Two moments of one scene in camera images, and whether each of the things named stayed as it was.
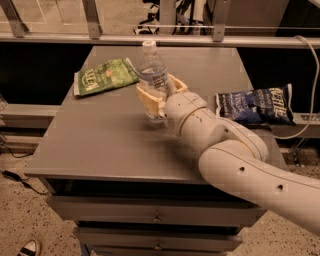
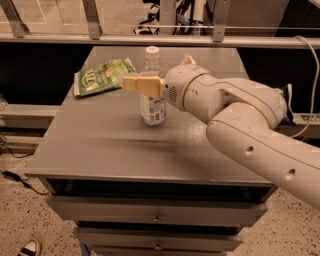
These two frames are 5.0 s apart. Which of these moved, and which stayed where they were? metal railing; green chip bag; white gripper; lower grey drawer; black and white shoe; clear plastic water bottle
Moved: clear plastic water bottle; white gripper
Stayed: metal railing; green chip bag; black and white shoe; lower grey drawer
